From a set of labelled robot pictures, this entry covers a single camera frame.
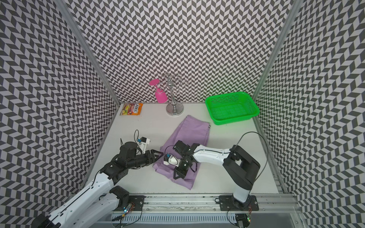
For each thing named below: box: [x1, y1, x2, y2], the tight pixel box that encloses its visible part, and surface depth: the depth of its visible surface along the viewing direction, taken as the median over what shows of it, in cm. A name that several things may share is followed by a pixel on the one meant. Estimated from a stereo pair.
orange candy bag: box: [119, 103, 144, 116], surface depth 114 cm
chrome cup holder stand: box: [161, 72, 188, 117], surface depth 110 cm
